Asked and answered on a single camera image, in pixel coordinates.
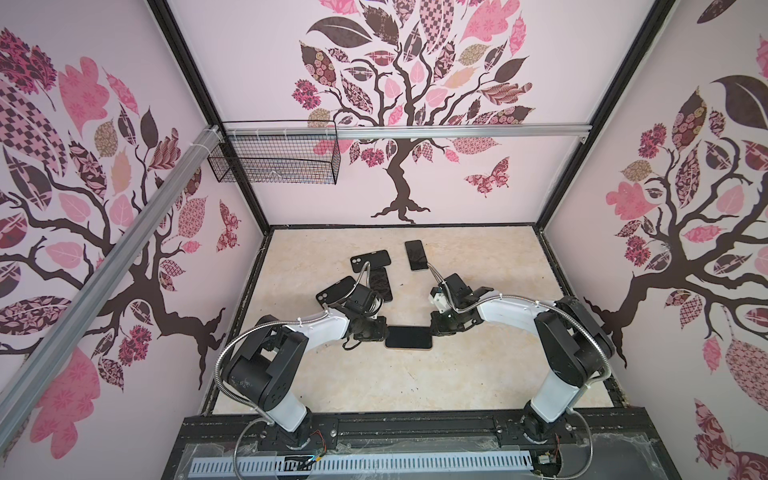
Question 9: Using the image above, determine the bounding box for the black wire basket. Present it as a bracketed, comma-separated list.
[208, 120, 341, 185]

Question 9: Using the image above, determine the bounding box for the white slotted cable duct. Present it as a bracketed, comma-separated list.
[187, 451, 533, 479]

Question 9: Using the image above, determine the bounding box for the large black phone case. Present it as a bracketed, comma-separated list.
[315, 276, 356, 306]

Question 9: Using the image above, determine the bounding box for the left aluminium rail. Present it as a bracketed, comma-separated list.
[1, 125, 222, 448]

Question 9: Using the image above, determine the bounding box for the aluminium rail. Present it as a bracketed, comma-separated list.
[224, 122, 592, 140]
[1, 125, 222, 448]

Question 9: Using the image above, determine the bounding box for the dark phone screen up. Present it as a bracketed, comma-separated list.
[369, 267, 393, 303]

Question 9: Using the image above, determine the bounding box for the silver-edged black phone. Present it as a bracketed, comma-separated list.
[404, 240, 429, 271]

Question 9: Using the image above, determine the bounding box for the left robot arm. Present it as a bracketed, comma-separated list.
[214, 285, 387, 433]

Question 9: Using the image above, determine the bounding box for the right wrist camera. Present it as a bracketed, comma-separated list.
[430, 287, 452, 314]

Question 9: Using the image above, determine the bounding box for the small black phone case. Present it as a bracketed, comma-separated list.
[350, 250, 391, 273]

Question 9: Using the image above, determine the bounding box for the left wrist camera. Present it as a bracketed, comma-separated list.
[363, 291, 384, 317]

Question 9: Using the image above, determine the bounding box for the back aluminium rail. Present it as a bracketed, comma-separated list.
[224, 122, 592, 140]

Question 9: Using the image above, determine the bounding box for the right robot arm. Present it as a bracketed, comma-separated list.
[430, 274, 616, 444]

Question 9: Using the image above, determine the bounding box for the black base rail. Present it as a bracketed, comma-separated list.
[163, 407, 679, 479]

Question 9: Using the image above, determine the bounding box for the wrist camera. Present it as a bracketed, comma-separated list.
[363, 291, 384, 317]
[430, 287, 452, 314]

